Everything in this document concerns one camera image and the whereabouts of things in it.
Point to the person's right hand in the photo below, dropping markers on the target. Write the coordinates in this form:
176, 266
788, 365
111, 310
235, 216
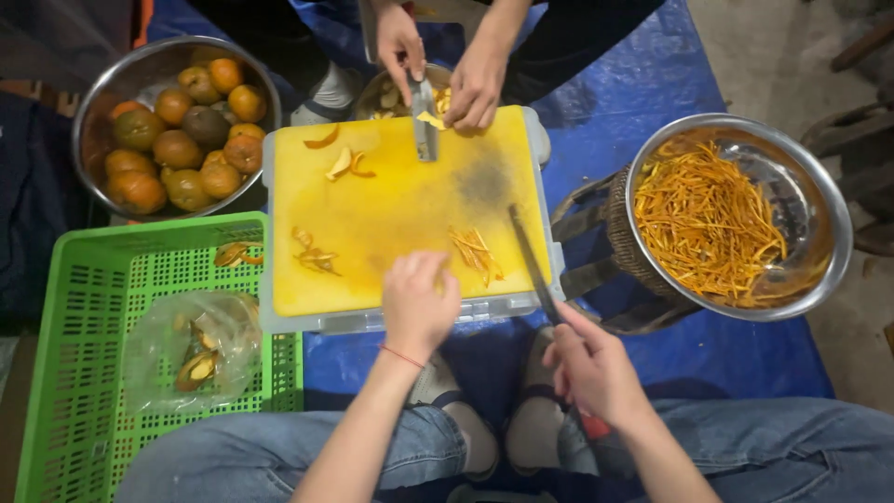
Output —
600, 377

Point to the dark blade kitchen knife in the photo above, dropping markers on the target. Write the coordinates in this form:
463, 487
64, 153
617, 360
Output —
532, 262

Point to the person's left shoe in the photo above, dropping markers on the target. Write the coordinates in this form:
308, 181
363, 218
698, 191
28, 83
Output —
471, 433

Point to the clear plastic storage box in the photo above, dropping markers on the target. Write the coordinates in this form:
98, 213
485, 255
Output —
552, 279

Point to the dark wicker basket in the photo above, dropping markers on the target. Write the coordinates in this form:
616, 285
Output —
628, 244

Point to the orange peel scraps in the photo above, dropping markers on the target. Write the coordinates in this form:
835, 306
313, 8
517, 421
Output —
234, 253

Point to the ragged orange peel piece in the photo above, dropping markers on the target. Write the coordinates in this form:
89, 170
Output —
314, 255

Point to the person's left hand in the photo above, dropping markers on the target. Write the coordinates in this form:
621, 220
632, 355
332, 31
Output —
415, 307

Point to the curved orange peel piece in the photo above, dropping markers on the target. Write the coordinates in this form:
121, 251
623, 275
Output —
323, 141

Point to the dark wooden furniture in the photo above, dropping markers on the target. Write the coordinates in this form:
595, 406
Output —
859, 140

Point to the blue plastic tarp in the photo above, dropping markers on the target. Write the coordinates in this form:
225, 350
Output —
628, 77

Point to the heap of shredded orange peel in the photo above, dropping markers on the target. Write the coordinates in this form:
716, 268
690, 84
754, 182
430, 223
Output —
705, 223

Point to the steel cleaver knife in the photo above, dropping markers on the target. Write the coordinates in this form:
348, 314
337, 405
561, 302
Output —
424, 133

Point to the cluster of cut peel strips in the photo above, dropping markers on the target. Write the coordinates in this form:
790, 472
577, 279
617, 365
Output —
476, 253

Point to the yellow peel slice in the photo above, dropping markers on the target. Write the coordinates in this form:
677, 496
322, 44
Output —
431, 120

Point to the person's right shoe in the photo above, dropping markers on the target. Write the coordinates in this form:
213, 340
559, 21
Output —
534, 426

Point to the pale orange peel piece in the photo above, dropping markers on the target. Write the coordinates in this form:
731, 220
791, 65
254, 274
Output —
340, 164

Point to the small steel bowl of peels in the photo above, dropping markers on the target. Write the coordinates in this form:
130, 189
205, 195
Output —
381, 94

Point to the steel bowl of peel strips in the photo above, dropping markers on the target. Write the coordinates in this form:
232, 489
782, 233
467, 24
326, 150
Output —
803, 181

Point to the thin curled orange peel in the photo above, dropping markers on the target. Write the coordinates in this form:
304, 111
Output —
360, 167

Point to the clear plastic bag of peels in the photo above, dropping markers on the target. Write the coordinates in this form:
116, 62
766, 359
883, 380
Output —
167, 349

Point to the pile of whole oranges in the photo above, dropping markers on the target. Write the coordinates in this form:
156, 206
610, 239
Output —
178, 150

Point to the dark cloth bundle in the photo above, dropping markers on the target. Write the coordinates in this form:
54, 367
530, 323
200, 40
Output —
35, 209

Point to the person's blue jeans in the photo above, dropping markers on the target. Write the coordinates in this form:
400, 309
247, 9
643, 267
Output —
244, 454

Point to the yellow cutting board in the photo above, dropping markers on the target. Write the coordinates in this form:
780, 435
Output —
405, 216

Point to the green plastic crate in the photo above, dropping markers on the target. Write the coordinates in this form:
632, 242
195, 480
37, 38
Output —
77, 314

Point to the person's left fingers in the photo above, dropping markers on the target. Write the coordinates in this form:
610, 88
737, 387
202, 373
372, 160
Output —
419, 264

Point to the steel bowl of whole oranges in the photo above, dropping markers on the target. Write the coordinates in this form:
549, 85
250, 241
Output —
119, 77

